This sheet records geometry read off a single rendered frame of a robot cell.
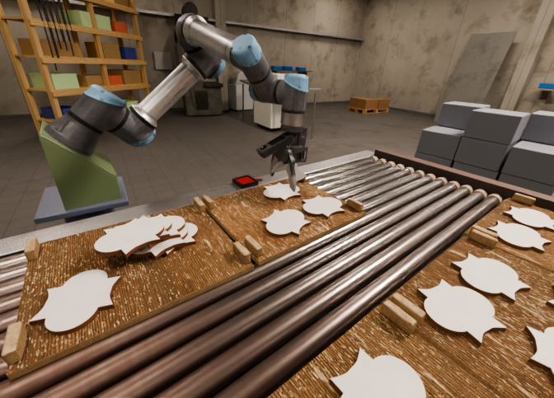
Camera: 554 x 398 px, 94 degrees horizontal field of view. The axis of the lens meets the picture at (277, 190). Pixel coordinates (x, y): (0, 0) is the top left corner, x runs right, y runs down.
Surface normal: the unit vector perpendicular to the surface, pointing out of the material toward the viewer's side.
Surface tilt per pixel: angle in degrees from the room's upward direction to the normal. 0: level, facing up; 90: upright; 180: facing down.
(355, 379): 0
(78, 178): 90
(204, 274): 0
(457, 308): 0
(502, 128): 90
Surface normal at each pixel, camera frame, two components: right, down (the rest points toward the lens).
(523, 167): -0.77, 0.25
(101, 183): 0.61, 0.36
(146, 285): 0.04, -0.90
